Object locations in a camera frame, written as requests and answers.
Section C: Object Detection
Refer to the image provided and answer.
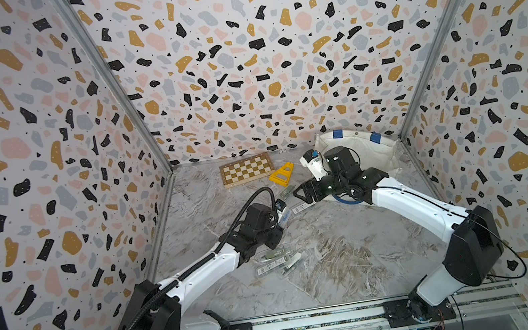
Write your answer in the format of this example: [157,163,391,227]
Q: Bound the wooden chessboard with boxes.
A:
[219,153,276,189]

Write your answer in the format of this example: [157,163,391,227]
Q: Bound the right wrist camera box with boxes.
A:
[300,149,328,181]

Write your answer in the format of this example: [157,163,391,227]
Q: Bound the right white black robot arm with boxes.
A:
[293,146,504,323]

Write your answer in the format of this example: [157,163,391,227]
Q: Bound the clear compass case green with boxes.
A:
[278,184,297,201]

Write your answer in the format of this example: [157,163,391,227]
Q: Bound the yellow plastic triangle stand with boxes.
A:
[269,162,294,187]

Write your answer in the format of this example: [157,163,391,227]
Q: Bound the clear compass case barcode label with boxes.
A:
[292,203,314,215]

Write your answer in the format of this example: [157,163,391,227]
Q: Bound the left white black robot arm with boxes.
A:
[117,199,286,330]

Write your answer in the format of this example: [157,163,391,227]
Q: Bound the white canvas bag blue handles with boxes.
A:
[312,122,407,208]

